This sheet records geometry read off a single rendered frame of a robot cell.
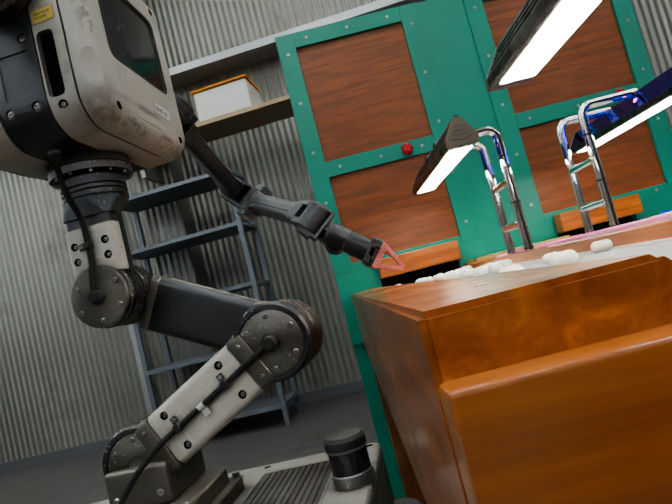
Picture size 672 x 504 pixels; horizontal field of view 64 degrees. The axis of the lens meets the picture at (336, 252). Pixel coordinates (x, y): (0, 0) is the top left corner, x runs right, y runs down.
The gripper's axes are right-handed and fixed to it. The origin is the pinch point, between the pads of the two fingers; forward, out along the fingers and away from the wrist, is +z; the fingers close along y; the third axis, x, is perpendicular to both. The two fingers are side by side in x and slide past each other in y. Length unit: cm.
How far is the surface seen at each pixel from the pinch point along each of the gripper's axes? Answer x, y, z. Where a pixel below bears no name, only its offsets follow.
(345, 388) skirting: 82, 300, 23
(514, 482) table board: 14, -113, -2
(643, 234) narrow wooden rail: -15, -52, 26
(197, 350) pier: 105, 291, -93
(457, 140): -31.4, -7.6, -1.3
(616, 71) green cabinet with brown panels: -109, 73, 47
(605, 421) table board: 11, -113, 0
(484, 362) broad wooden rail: 11, -111, -4
